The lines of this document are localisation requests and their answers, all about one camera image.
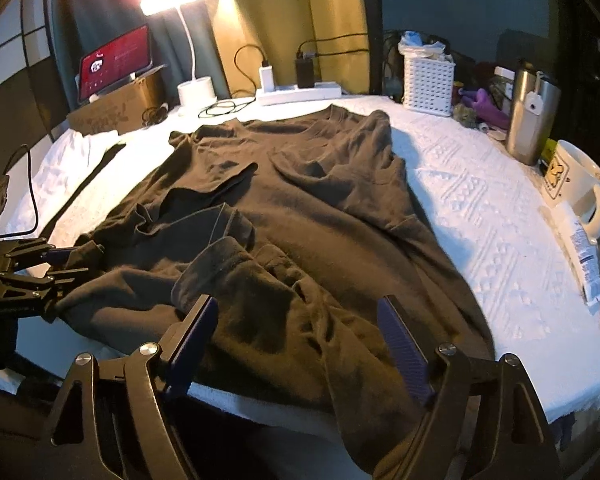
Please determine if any plastic bag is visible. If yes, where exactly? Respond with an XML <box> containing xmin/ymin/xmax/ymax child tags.
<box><xmin>397</xmin><ymin>30</ymin><xmax>451</xmax><ymax>61</ymax></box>

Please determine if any white textured bedspread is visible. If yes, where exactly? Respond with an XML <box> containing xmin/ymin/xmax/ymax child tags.
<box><xmin>0</xmin><ymin>95</ymin><xmax>600</xmax><ymax>426</ymax></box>

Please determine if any black charger plug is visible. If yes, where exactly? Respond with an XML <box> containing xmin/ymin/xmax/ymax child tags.
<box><xmin>294</xmin><ymin>57</ymin><xmax>315</xmax><ymax>88</ymax></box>

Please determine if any green packet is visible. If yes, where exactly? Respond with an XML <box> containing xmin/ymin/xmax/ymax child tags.
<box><xmin>539</xmin><ymin>137</ymin><xmax>561</xmax><ymax>168</ymax></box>

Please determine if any purple toy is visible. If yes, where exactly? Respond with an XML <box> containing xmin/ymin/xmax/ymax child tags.
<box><xmin>459</xmin><ymin>87</ymin><xmax>510</xmax><ymax>131</ymax></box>

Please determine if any white power strip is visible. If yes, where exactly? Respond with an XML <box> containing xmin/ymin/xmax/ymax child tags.
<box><xmin>256</xmin><ymin>81</ymin><xmax>342</xmax><ymax>107</ymax></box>

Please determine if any dark brown shirt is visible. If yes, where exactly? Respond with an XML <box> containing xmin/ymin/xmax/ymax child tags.
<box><xmin>55</xmin><ymin>107</ymin><xmax>496</xmax><ymax>466</ymax></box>

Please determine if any white printed mug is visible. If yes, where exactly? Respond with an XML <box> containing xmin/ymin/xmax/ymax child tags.
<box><xmin>544</xmin><ymin>140</ymin><xmax>600</xmax><ymax>233</ymax></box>

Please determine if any stainless steel tumbler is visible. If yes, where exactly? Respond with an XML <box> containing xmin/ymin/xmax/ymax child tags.
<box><xmin>505</xmin><ymin>60</ymin><xmax>562</xmax><ymax>166</ymax></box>

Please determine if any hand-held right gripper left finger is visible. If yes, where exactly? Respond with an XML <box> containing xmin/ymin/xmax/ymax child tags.
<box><xmin>47</xmin><ymin>294</ymin><xmax>220</xmax><ymax>480</ymax></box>

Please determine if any white cream tube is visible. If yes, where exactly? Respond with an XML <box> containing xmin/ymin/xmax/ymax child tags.
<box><xmin>550</xmin><ymin>201</ymin><xmax>600</xmax><ymax>306</ymax></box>

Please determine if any tablet with red screen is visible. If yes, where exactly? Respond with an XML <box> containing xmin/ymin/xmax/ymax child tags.
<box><xmin>76</xmin><ymin>24</ymin><xmax>155</xmax><ymax>102</ymax></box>

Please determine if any jar with white lid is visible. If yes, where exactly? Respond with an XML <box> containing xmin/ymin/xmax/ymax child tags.
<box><xmin>492</xmin><ymin>66</ymin><xmax>517</xmax><ymax>98</ymax></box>

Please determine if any grey-green curtain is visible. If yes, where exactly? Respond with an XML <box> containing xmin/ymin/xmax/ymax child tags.
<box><xmin>50</xmin><ymin>0</ymin><xmax>221</xmax><ymax>103</ymax></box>

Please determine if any black charger cable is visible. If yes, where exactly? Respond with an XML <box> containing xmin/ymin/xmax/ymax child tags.
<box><xmin>199</xmin><ymin>44</ymin><xmax>268</xmax><ymax>119</ymax></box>
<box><xmin>296</xmin><ymin>32</ymin><xmax>371</xmax><ymax>59</ymax></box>

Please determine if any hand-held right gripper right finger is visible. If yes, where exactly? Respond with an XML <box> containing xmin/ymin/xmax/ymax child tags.
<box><xmin>372</xmin><ymin>295</ymin><xmax>563</xmax><ymax>480</ymax></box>

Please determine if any black metal post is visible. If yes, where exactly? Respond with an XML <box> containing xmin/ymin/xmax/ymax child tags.
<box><xmin>369</xmin><ymin>0</ymin><xmax>384</xmax><ymax>97</ymax></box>

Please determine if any cardboard box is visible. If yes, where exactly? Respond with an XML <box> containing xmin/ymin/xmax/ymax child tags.
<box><xmin>66</xmin><ymin>67</ymin><xmax>168</xmax><ymax>136</ymax></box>

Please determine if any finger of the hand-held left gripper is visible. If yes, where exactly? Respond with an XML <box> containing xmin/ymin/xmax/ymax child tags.
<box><xmin>0</xmin><ymin>237</ymin><xmax>88</xmax><ymax>273</ymax></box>
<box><xmin>0</xmin><ymin>267</ymin><xmax>81</xmax><ymax>318</ymax></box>

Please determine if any white woven basket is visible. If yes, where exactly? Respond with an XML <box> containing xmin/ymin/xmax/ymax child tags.
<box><xmin>404</xmin><ymin>50</ymin><xmax>455</xmax><ymax>113</ymax></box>

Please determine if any white power adapter with cable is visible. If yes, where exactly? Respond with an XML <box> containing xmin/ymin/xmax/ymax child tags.
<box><xmin>140</xmin><ymin>0</ymin><xmax>218</xmax><ymax>117</ymax></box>

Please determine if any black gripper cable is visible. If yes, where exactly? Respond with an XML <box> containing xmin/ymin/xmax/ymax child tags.
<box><xmin>0</xmin><ymin>145</ymin><xmax>39</xmax><ymax>239</ymax></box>

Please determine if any coiled black cable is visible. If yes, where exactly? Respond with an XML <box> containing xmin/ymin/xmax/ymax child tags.
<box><xmin>141</xmin><ymin>102</ymin><xmax>171</xmax><ymax>126</ymax></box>

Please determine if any yellow curtain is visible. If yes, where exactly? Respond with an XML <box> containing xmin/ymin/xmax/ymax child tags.
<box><xmin>219</xmin><ymin>0</ymin><xmax>371</xmax><ymax>98</ymax></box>

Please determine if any black strap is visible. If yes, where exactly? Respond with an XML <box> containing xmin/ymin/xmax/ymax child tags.
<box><xmin>45</xmin><ymin>142</ymin><xmax>128</xmax><ymax>235</ymax></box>

